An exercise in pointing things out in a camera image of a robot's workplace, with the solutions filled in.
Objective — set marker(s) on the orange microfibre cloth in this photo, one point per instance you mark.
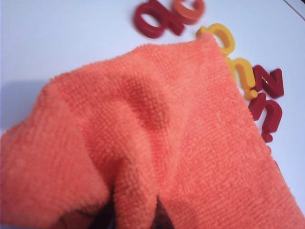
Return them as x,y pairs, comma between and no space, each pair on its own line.
143,143

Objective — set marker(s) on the red letter magnet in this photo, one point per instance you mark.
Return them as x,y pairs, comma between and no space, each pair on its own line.
267,128
276,83
140,21

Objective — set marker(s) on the orange letter magnet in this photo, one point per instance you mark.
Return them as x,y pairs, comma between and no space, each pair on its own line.
190,20

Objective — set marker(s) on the yellow letter magnet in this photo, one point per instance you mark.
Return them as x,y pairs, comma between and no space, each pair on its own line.
228,35
245,71

